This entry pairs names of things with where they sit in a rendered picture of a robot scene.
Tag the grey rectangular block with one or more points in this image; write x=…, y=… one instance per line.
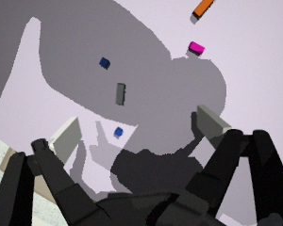
x=120, y=93

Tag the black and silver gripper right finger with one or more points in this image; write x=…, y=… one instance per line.
x=206, y=190

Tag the small blue block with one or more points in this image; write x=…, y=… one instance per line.
x=118, y=131
x=104, y=62

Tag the magenta rod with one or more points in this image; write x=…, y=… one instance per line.
x=196, y=48

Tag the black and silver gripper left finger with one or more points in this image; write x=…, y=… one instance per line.
x=48, y=160

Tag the dark brown rod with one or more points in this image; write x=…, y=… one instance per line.
x=201, y=7

